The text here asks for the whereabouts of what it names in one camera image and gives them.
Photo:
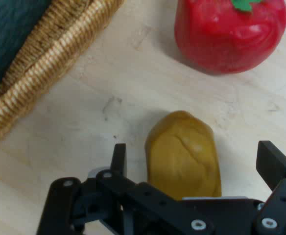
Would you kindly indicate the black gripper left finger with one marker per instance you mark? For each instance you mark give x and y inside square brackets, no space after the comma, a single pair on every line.
[108,195]

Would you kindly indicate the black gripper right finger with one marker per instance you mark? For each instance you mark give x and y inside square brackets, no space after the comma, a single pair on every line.
[272,166]

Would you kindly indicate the brown yellow toy potato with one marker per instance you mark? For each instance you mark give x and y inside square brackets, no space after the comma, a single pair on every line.
[184,156]

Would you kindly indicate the red toy bell pepper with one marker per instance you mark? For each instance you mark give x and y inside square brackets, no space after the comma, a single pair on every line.
[228,36]

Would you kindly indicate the woven wicker basket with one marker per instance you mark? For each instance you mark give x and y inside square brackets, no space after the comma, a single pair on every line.
[50,58]

